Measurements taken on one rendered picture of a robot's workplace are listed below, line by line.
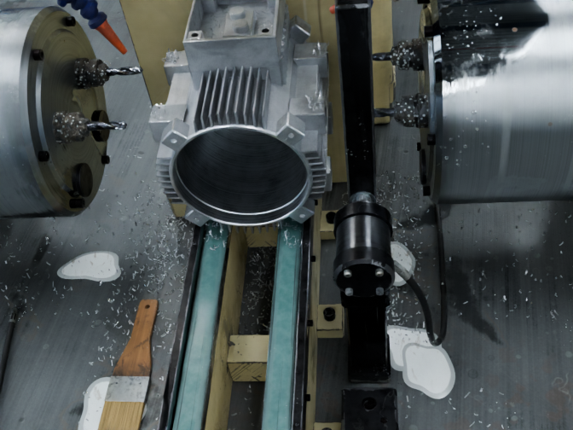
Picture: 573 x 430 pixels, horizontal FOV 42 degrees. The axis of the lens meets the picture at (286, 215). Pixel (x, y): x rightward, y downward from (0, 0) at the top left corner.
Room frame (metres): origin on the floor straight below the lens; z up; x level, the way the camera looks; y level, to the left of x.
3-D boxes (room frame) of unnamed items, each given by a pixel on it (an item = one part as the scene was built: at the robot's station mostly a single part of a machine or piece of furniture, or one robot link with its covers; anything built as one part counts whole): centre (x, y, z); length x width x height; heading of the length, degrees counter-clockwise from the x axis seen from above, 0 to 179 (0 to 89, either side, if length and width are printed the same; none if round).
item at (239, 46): (0.74, 0.02, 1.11); 0.12 x 0.11 x 0.07; 170
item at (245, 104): (0.70, 0.03, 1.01); 0.20 x 0.19 x 0.19; 170
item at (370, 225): (0.64, -0.14, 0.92); 0.45 x 0.13 x 0.24; 170
